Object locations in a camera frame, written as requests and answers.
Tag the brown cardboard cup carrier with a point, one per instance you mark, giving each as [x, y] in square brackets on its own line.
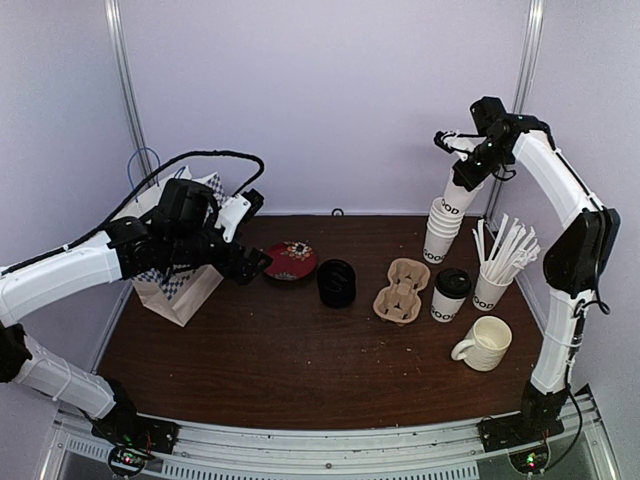
[400, 302]

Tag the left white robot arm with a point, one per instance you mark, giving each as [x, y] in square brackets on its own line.
[124, 249]

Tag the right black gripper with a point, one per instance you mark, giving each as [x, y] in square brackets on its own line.
[471, 179]

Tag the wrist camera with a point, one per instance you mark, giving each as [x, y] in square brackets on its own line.
[237, 209]
[454, 143]

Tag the stack of black lids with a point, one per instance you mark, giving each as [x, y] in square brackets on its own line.
[336, 281]

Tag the white ceramic mug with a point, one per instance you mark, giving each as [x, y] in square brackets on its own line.
[485, 344]

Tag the blue checkered paper bag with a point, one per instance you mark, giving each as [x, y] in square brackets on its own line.
[179, 296]

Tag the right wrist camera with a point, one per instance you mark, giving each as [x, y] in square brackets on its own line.
[454, 143]

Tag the black plastic cup lid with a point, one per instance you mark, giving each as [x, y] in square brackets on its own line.
[453, 282]

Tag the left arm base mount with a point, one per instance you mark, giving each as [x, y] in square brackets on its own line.
[135, 442]

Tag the white paper coffee cup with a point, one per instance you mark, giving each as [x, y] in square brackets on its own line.
[447, 300]

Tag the bundle of white wrapped straws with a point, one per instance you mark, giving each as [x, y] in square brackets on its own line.
[515, 247]

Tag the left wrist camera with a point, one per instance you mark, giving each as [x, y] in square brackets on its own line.
[237, 209]

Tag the white cup holding straws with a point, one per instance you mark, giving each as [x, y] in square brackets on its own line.
[488, 292]

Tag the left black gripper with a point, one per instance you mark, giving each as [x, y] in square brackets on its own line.
[247, 270]

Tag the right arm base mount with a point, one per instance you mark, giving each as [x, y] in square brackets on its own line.
[529, 452]

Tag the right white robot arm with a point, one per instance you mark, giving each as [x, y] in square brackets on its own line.
[573, 265]

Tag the red floral plate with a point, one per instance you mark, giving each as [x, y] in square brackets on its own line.
[291, 260]

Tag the stack of white paper cups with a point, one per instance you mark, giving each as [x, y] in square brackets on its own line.
[442, 227]

